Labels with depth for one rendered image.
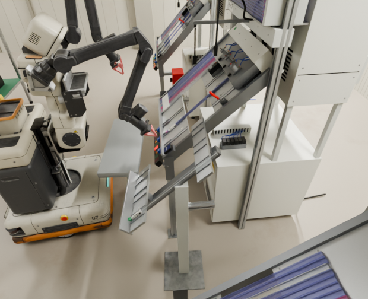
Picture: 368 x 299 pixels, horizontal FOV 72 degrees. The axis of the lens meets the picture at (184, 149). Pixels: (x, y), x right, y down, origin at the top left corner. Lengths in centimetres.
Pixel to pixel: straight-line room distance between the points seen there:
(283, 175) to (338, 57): 74
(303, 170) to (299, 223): 54
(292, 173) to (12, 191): 170
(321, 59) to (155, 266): 152
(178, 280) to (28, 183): 108
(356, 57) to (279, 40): 41
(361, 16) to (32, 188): 187
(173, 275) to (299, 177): 103
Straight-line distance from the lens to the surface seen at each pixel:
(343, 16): 133
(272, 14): 116
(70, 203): 193
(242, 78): 127
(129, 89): 138
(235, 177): 161
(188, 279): 179
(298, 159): 169
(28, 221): 198
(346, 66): 144
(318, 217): 226
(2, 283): 214
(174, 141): 144
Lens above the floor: 165
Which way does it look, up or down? 40 degrees down
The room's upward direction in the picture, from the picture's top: 1 degrees counter-clockwise
